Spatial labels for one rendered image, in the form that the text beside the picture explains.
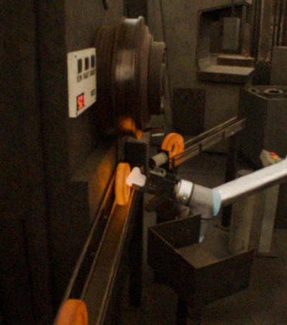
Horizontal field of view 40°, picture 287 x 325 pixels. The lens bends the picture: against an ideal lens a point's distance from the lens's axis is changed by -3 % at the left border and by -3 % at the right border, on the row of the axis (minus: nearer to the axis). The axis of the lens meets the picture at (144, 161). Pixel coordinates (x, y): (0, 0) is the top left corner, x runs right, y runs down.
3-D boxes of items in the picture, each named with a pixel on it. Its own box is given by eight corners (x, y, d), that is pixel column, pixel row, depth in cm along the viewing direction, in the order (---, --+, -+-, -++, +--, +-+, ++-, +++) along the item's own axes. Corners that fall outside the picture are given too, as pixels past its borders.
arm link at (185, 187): (184, 199, 156) (183, 210, 147) (172, 196, 156) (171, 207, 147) (192, 179, 153) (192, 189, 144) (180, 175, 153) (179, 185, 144)
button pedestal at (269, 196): (251, 259, 238) (264, 162, 218) (247, 239, 260) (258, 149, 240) (277, 260, 236) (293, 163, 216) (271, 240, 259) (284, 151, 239)
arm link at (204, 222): (196, 232, 163) (206, 206, 159) (204, 248, 152) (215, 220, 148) (175, 228, 161) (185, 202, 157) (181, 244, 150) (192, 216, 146)
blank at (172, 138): (167, 168, 212) (172, 170, 210) (156, 148, 202) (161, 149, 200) (182, 146, 218) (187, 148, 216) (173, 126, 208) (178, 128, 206)
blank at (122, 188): (114, 175, 141) (123, 175, 141) (121, 155, 155) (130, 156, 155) (116, 212, 149) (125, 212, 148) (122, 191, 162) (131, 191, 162)
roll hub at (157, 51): (146, 122, 146) (148, 43, 137) (154, 107, 173) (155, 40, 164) (161, 122, 146) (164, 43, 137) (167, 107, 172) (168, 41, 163)
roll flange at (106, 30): (86, 152, 142) (84, 14, 127) (111, 122, 187) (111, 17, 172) (114, 154, 141) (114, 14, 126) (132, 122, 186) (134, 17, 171)
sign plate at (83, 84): (69, 117, 114) (67, 53, 109) (90, 100, 139) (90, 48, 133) (76, 117, 114) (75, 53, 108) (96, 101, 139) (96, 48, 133)
